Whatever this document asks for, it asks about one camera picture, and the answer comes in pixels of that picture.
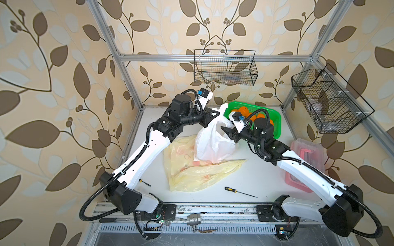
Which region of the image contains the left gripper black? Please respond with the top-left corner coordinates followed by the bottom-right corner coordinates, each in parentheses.
top-left (178, 106), bottom-right (218, 128)

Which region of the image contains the white plastic bag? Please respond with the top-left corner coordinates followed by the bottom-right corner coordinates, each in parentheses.
top-left (194, 104), bottom-right (238, 164)

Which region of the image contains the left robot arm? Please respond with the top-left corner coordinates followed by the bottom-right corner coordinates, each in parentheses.
top-left (79, 88), bottom-right (220, 221)

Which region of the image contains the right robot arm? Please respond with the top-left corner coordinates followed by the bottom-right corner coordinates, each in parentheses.
top-left (222, 109), bottom-right (383, 239)

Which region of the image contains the green plastic basket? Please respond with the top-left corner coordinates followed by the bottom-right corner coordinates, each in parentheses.
top-left (223, 101), bottom-right (282, 139)

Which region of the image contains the yellow black screwdriver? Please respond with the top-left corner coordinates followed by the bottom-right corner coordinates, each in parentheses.
top-left (225, 187), bottom-right (257, 198)

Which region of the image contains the yellow plastic bag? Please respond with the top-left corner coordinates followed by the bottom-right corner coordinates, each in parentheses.
top-left (163, 135), bottom-right (246, 192)

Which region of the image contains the pink plastic box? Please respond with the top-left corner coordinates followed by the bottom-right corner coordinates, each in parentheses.
top-left (284, 138), bottom-right (327, 193)

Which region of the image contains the small screwdriver left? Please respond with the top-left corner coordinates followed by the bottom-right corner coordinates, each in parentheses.
top-left (139, 179), bottom-right (151, 187)

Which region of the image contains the metal cylinder fitting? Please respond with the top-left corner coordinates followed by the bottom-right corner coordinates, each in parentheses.
top-left (186, 213), bottom-right (201, 227)

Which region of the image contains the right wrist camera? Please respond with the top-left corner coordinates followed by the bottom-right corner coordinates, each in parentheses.
top-left (229, 111), bottom-right (247, 133)

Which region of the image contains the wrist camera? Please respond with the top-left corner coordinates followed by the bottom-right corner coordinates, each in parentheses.
top-left (229, 111), bottom-right (247, 133)
top-left (197, 88), bottom-right (213, 101)

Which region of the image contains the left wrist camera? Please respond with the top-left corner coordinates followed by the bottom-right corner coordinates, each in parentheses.
top-left (197, 88), bottom-right (213, 101)

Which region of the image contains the back wire basket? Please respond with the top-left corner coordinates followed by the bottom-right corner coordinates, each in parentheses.
top-left (193, 49), bottom-right (259, 86)

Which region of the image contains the wire basket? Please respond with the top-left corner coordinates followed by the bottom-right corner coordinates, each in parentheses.
top-left (193, 49), bottom-right (259, 86)
top-left (291, 64), bottom-right (375, 134)

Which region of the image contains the right wire basket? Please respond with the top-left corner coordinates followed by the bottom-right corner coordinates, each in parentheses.
top-left (291, 64), bottom-right (375, 134)

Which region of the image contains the black handled tool on rail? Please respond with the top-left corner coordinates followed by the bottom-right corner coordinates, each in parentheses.
top-left (99, 217), bottom-right (130, 223)

